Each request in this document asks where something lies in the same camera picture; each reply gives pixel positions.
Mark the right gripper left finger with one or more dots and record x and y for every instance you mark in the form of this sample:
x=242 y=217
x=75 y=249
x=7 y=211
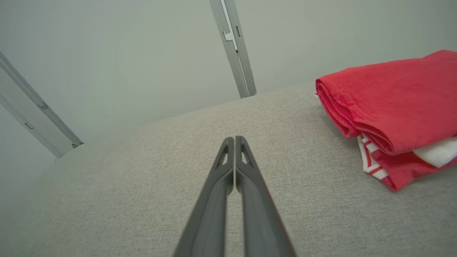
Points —
x=210 y=221

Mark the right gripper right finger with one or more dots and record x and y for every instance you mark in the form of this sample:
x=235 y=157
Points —
x=262 y=221

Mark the grey metal wall post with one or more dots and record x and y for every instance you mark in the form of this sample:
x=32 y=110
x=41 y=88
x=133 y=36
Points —
x=35 y=121
x=242 y=64

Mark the grey fabric sofa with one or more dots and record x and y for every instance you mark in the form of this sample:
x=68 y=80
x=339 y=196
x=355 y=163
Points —
x=125 y=196

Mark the red and white sports jersey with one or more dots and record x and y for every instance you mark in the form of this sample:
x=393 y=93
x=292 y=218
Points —
x=392 y=103

